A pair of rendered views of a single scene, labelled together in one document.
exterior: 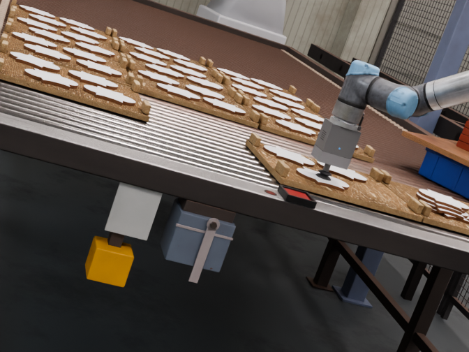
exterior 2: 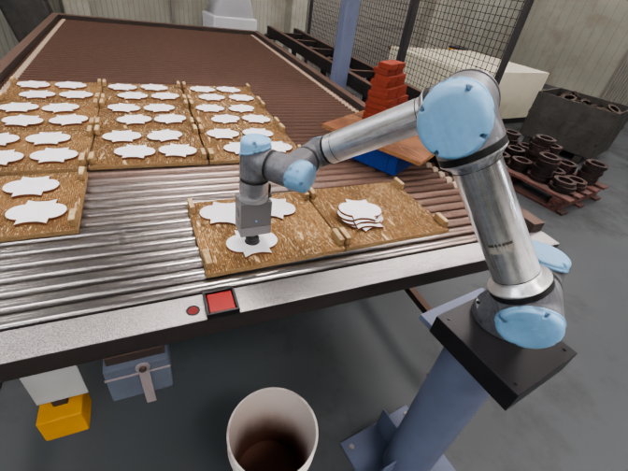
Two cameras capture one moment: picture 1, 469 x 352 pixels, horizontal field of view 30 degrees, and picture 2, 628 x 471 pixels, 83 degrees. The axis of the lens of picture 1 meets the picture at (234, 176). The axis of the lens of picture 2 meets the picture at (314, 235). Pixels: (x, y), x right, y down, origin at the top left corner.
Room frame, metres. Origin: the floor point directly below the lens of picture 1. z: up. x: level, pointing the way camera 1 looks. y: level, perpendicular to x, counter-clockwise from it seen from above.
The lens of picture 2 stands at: (1.41, -0.24, 1.58)
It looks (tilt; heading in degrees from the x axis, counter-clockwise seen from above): 36 degrees down; 349
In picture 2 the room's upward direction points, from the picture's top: 9 degrees clockwise
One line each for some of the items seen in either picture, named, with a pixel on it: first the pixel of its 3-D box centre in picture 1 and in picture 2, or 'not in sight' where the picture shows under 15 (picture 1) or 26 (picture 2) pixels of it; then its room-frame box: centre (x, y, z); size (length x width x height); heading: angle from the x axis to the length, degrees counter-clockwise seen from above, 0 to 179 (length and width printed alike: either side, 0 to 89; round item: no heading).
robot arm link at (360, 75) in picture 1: (359, 84); (256, 159); (2.23, -0.22, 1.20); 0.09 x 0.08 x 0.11; 57
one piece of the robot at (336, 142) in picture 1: (336, 140); (252, 209); (2.25, -0.22, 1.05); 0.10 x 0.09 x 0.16; 19
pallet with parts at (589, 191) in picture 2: not in sight; (534, 158); (4.86, -3.23, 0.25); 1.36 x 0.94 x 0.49; 25
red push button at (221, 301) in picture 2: (296, 197); (221, 303); (2.01, -0.15, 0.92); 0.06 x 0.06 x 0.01; 17
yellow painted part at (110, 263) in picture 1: (118, 230); (55, 394); (1.89, 0.20, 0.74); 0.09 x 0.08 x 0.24; 107
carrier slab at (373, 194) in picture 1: (330, 179); (263, 226); (2.33, -0.25, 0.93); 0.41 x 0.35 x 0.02; 109
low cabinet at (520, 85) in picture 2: not in sight; (460, 84); (7.51, -3.47, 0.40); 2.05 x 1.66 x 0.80; 114
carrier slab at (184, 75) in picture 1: (175, 71); (146, 113); (3.20, 0.33, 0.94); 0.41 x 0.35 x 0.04; 107
